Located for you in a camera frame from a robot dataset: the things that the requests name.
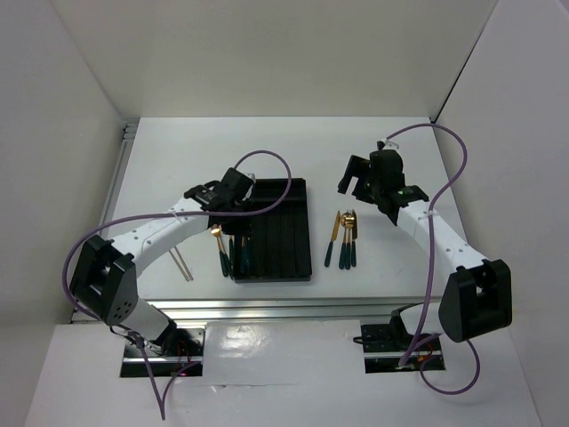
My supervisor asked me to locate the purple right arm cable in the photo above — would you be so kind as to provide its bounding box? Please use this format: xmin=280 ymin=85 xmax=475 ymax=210
xmin=385 ymin=123 xmax=481 ymax=396

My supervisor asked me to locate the gold spoon green handle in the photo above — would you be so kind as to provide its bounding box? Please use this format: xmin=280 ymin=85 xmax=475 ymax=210
xmin=240 ymin=236 xmax=251 ymax=275
xmin=339 ymin=212 xmax=348 ymax=270

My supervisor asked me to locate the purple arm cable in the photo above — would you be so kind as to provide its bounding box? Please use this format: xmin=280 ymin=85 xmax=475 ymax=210
xmin=385 ymin=123 xmax=481 ymax=396
xmin=61 ymin=150 xmax=293 ymax=422

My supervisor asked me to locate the metal chopstick right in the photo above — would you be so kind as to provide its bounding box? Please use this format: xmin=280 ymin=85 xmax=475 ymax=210
xmin=174 ymin=246 xmax=194 ymax=281

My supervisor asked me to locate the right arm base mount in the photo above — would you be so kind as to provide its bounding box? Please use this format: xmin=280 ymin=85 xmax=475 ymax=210
xmin=352 ymin=309 xmax=445 ymax=374

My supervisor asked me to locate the aluminium frame rail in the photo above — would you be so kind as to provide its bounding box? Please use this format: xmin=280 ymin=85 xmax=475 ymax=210
xmin=149 ymin=296 xmax=423 ymax=323

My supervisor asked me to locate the gold knife green handle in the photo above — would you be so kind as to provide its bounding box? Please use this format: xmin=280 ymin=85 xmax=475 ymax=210
xmin=324 ymin=211 xmax=341 ymax=268
xmin=350 ymin=210 xmax=358 ymax=268

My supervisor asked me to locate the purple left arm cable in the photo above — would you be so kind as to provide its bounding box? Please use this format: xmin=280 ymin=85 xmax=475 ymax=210
xmin=61 ymin=150 xmax=293 ymax=422

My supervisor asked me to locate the black cutlery tray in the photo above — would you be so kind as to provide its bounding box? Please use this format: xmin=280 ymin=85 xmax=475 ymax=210
xmin=233 ymin=178 xmax=312 ymax=284

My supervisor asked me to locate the metal chopstick left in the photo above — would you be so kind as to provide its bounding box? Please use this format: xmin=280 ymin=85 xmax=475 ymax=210
xmin=168 ymin=250 xmax=190 ymax=282

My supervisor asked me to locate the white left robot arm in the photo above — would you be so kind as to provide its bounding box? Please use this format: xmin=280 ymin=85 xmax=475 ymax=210
xmin=70 ymin=168 xmax=255 ymax=355

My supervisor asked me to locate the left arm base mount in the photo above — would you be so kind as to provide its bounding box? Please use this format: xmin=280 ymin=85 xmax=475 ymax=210
xmin=119 ymin=325 xmax=206 ymax=378

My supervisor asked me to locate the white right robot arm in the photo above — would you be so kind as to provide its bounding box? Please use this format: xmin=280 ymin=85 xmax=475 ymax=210
xmin=338 ymin=149 xmax=512 ymax=349

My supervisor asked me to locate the metal chopstick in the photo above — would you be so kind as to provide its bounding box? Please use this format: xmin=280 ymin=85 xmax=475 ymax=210
xmin=174 ymin=246 xmax=194 ymax=281
xmin=168 ymin=250 xmax=190 ymax=282

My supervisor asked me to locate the gold knife green handle right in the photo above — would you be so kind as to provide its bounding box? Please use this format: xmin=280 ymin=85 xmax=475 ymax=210
xmin=350 ymin=210 xmax=358 ymax=268

